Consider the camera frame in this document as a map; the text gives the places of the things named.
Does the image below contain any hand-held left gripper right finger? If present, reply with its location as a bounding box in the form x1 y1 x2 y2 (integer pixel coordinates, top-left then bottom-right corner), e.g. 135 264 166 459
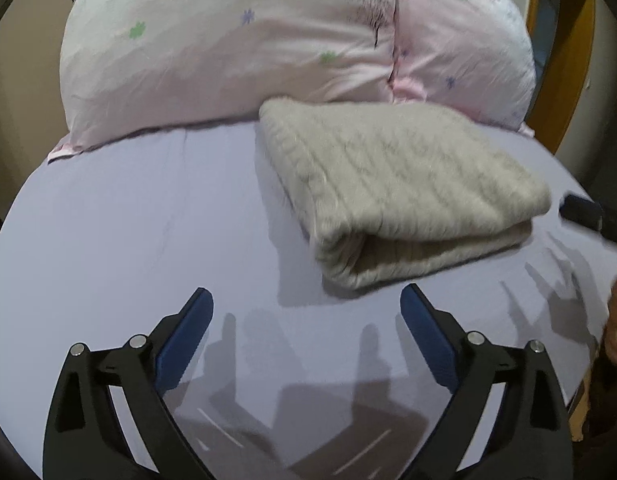
400 283 574 480

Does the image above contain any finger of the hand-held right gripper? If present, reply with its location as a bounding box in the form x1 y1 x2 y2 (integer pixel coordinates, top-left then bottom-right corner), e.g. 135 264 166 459
559 193 604 232

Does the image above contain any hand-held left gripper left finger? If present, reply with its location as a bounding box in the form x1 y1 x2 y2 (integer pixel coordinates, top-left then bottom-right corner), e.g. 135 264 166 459
42 287 214 480

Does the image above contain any beige knit blanket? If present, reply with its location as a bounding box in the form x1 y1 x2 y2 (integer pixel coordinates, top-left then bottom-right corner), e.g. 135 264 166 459
258 98 552 291

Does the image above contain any lavender bed sheet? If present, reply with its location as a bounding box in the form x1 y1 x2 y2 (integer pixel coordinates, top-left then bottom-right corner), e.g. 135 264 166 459
0 121 617 480

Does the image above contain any pink floral pillow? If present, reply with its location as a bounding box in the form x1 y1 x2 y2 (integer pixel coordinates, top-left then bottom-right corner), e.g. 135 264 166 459
47 0 536 163

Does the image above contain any wooden headboard frame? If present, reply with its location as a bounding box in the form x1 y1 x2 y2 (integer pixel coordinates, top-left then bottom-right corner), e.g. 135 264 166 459
462 0 597 157

